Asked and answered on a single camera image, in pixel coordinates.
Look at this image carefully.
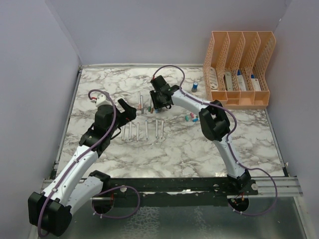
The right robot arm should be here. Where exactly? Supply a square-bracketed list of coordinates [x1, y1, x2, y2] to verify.
[150, 76, 251, 195]

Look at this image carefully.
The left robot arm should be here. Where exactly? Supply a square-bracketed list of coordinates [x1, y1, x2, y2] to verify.
[28, 99, 137, 237]

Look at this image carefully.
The white marker light pink cap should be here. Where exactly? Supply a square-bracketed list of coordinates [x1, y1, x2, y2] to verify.
[138, 92, 142, 110]

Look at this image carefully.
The white marker grey cap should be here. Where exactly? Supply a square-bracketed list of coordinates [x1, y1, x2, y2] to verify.
[140, 95, 144, 114]

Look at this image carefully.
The blue grey stamp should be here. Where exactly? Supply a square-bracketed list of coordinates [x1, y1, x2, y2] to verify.
[191, 82, 198, 93]

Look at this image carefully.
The white box in organizer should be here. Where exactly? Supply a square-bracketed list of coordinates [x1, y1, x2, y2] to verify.
[207, 67, 219, 91]

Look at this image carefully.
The blue white box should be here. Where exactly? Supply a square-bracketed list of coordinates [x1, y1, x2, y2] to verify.
[237, 69, 247, 91]

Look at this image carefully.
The orange file organizer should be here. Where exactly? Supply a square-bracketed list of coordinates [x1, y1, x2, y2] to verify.
[203, 31, 276, 110]

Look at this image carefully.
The red white box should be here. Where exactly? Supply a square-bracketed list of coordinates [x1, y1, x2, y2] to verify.
[251, 74, 261, 91]

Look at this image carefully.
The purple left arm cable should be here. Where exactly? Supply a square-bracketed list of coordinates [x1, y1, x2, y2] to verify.
[37, 89, 141, 237]

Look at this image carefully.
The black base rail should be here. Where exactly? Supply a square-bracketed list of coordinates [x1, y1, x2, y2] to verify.
[102, 177, 258, 207]

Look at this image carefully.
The aluminium frame rail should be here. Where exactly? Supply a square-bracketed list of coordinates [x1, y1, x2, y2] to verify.
[39, 175, 304, 200]

